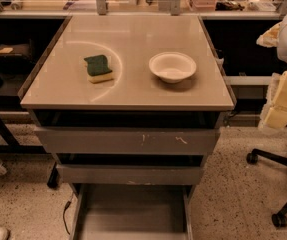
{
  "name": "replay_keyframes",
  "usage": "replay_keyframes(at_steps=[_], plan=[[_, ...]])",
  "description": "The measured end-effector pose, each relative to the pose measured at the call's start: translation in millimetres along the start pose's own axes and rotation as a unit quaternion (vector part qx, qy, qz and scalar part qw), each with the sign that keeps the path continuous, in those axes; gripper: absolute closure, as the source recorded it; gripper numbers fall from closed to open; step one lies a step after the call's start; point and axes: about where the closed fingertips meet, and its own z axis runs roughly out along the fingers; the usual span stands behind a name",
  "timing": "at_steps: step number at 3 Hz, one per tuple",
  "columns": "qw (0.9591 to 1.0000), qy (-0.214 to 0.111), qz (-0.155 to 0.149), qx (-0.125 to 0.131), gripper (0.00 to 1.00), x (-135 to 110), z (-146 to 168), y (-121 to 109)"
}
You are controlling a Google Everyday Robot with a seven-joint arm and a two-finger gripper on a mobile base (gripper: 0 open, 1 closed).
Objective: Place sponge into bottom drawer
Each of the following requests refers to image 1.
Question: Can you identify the black cable on floor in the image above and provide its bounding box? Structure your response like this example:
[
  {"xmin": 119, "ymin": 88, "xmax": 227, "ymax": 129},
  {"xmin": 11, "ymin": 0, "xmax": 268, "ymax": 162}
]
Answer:
[{"xmin": 62, "ymin": 192, "xmax": 75, "ymax": 236}]

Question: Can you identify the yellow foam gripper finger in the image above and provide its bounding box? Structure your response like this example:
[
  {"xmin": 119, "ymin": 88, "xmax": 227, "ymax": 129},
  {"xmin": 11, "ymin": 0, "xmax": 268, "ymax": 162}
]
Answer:
[
  {"xmin": 259, "ymin": 70, "xmax": 287, "ymax": 130},
  {"xmin": 256, "ymin": 23, "xmax": 280, "ymax": 48}
]

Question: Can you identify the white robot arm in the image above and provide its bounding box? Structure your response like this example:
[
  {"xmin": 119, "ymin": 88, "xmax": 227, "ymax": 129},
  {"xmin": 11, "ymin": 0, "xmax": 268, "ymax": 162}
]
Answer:
[{"xmin": 256, "ymin": 14, "xmax": 287, "ymax": 132}]

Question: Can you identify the grey middle drawer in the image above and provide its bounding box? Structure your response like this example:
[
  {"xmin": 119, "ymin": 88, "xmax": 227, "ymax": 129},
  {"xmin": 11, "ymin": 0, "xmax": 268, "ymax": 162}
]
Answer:
[{"xmin": 57, "ymin": 165, "xmax": 203, "ymax": 185}]

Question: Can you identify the open grey bottom drawer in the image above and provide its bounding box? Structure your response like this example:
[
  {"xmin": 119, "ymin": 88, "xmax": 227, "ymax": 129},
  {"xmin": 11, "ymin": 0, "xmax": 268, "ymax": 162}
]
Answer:
[{"xmin": 69, "ymin": 184, "xmax": 193, "ymax": 240}]

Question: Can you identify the grey top drawer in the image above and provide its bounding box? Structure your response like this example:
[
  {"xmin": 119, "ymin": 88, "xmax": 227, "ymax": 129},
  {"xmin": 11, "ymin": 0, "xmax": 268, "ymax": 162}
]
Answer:
[{"xmin": 35, "ymin": 127, "xmax": 220, "ymax": 155}]

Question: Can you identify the white paper bowl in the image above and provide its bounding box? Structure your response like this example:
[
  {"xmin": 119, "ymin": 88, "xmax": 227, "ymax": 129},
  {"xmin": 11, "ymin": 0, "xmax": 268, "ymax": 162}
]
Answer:
[{"xmin": 149, "ymin": 52, "xmax": 197, "ymax": 84}]

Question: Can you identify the green and yellow sponge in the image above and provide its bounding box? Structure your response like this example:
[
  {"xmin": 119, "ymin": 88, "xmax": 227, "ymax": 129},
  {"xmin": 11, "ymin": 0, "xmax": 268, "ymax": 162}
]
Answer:
[{"xmin": 84, "ymin": 55, "xmax": 113, "ymax": 84}]

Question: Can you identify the grey drawer cabinet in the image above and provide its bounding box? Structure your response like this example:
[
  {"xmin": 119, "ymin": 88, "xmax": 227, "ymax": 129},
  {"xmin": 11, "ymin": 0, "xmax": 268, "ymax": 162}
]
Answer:
[{"xmin": 17, "ymin": 14, "xmax": 238, "ymax": 198}]

